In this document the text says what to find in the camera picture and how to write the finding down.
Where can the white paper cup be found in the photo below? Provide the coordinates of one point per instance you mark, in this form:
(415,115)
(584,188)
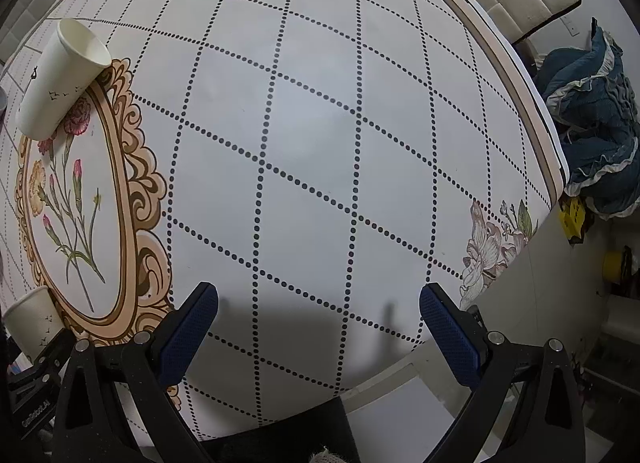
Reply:
(33,322)
(72,59)

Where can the blue ruffled cloth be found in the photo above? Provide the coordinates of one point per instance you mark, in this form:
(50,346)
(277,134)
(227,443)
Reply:
(592,104)

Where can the yellow black tool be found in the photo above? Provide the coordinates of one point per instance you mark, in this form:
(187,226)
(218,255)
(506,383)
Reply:
(572,214)

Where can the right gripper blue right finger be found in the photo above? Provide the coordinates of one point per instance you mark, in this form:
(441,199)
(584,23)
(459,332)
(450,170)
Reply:
(459,337)

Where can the floral patterned table mat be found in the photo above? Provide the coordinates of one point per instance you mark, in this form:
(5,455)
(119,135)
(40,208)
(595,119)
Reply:
(318,161)

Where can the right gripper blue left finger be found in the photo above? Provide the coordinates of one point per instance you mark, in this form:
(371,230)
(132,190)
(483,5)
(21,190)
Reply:
(183,331)

